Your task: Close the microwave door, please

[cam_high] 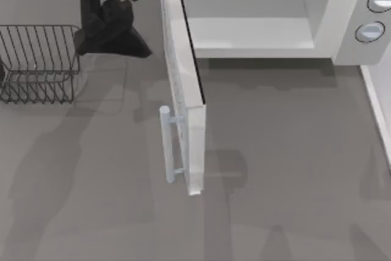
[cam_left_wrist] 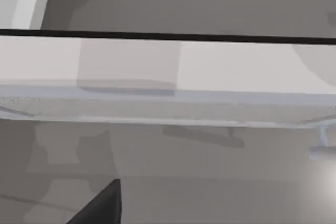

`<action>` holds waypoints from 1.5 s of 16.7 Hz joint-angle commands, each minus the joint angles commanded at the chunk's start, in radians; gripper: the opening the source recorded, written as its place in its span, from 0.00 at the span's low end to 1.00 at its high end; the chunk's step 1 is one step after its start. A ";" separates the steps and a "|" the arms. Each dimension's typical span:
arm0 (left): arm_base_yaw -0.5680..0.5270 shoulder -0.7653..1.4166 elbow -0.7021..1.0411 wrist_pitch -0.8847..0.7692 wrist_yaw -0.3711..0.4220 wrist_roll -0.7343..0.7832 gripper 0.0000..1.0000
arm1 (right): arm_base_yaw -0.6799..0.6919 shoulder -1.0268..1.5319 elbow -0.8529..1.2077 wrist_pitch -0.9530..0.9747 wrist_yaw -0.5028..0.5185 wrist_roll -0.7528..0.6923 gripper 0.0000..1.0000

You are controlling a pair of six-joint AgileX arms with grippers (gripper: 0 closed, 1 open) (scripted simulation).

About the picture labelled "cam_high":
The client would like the dark wire basket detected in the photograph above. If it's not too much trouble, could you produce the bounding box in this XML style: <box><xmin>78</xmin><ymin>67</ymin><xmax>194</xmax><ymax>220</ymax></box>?
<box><xmin>0</xmin><ymin>24</ymin><xmax>81</xmax><ymax>105</ymax></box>

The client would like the pale microwave oven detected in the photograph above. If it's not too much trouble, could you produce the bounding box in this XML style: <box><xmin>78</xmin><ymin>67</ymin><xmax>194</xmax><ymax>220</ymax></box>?
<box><xmin>158</xmin><ymin>0</ymin><xmax>391</xmax><ymax>67</ymax></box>

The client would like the pale grey door handle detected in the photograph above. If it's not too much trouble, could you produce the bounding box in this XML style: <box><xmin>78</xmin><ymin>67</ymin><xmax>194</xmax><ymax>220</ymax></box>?
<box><xmin>159</xmin><ymin>105</ymin><xmax>186</xmax><ymax>185</ymax></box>

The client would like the pale microwave door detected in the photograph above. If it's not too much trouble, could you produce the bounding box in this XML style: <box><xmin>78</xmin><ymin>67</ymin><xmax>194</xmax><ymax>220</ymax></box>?
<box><xmin>158</xmin><ymin>0</ymin><xmax>208</xmax><ymax>197</ymax></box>

